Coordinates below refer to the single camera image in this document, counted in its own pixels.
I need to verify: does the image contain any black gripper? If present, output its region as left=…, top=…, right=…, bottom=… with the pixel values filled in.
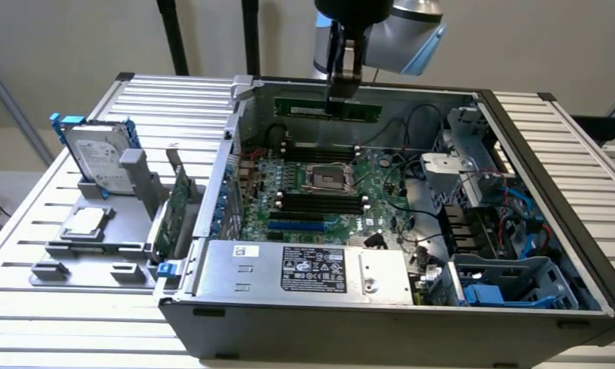
left=313, top=0, right=393, bottom=115

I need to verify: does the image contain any green RAM stick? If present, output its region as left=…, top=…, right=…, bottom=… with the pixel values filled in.
left=273, top=96, right=382, bottom=124

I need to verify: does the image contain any black RAM slot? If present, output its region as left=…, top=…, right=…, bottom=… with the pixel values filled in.
left=274, top=190, right=366, bottom=199
left=281, top=151, right=360, bottom=158
left=281, top=155, right=360, bottom=163
left=273, top=201, right=366, bottom=210
left=281, top=146, right=360, bottom=154
left=274, top=195, right=366, bottom=204
left=272, top=205, right=366, bottom=215

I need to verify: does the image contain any black expansion slot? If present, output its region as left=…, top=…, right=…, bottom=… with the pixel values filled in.
left=268, top=210, right=325, bottom=223

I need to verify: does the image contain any long blue expansion slot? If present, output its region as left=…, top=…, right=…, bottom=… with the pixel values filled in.
left=265, top=220, right=325, bottom=232

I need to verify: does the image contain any thin black pole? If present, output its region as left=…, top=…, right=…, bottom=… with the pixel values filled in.
left=240, top=0, right=262, bottom=76

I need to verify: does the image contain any green motherboard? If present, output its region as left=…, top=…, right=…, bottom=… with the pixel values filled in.
left=233, top=145, right=412, bottom=248

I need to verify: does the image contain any metal drive cage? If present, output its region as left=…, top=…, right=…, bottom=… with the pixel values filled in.
left=417, top=106, right=520, bottom=209

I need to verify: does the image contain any thick black pole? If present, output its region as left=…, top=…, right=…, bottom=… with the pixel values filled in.
left=155, top=0, right=190, bottom=76

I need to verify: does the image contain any blue disk carrier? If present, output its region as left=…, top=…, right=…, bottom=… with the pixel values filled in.
left=49, top=111, right=143, bottom=198

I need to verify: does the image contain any green graphics card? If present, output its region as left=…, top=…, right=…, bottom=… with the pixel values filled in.
left=149, top=147, right=193, bottom=267

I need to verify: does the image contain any silver hard disk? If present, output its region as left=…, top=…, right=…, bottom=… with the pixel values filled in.
left=62, top=121, right=134, bottom=195

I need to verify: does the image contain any grey power supply unit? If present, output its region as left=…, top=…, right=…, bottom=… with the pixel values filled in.
left=189, top=239, right=417, bottom=307

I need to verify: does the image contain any grey disk bay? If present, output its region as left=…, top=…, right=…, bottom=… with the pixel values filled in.
left=445, top=252, right=581, bottom=309

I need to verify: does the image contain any blue drive connector block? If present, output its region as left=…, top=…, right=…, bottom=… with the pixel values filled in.
left=463, top=283, right=507, bottom=307

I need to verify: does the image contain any silver CPU chip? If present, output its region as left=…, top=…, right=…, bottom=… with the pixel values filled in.
left=61, top=206, right=114, bottom=236

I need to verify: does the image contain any open black PC case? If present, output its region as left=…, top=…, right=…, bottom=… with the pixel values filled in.
left=151, top=75, right=615, bottom=361

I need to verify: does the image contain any grey parts rack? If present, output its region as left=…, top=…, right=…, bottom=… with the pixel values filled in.
left=27, top=148, right=206, bottom=286

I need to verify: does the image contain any black looped cable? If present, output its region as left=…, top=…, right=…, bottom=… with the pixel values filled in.
left=401, top=104, right=448, bottom=151

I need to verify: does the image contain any CPU socket with metal frame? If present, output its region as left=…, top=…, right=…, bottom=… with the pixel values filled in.
left=297, top=162, right=358, bottom=192

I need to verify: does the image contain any blue data wire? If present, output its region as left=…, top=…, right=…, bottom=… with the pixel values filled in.
left=495, top=183, right=551, bottom=263

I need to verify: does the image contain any black and aluminium bracket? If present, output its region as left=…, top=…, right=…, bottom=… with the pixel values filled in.
left=569, top=96, right=615, bottom=158

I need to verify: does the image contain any red wire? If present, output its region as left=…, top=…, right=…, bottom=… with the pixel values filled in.
left=497, top=224, right=553, bottom=247

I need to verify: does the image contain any aluminium frame bar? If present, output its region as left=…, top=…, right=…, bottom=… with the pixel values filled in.
left=0, top=48, right=54, bottom=167

